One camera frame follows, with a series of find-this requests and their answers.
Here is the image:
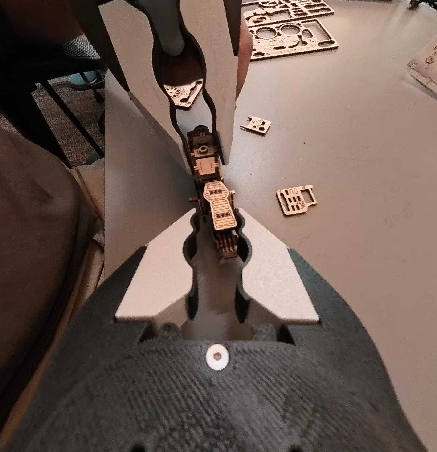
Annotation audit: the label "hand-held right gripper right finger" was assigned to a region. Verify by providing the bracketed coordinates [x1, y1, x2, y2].
[235, 208, 320, 325]

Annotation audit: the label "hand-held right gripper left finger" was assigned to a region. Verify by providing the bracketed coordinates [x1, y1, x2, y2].
[114, 208, 199, 324]

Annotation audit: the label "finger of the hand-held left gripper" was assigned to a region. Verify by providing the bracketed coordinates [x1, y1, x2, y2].
[179, 0, 242, 166]
[98, 0, 191, 176]

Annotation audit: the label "wooden robot model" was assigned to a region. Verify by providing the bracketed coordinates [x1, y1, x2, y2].
[188, 124, 241, 265]

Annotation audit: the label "black metal desk leg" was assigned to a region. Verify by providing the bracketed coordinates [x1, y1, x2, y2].
[35, 81, 106, 168]

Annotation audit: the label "person's left hand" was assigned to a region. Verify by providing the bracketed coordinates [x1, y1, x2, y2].
[237, 26, 250, 97]

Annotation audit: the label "wooden puzzle sheet with gears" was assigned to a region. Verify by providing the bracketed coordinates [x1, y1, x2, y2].
[163, 79, 205, 111]

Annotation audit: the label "teal office chair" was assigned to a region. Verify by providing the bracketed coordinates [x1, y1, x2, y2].
[59, 35, 106, 104]

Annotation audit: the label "small wooden puzzle piece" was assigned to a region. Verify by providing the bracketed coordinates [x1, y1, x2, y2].
[240, 115, 272, 137]

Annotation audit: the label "slotted wooden puzzle piece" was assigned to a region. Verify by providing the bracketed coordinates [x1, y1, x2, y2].
[276, 184, 318, 217]

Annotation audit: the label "wooden puzzle sheet rectangular cutouts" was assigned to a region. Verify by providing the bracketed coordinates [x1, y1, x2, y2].
[246, 18, 341, 63]

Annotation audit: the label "person's leg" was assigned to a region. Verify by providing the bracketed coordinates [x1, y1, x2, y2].
[0, 101, 106, 452]

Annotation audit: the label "clear plastic packet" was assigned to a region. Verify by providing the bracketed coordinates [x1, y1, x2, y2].
[407, 33, 437, 102]

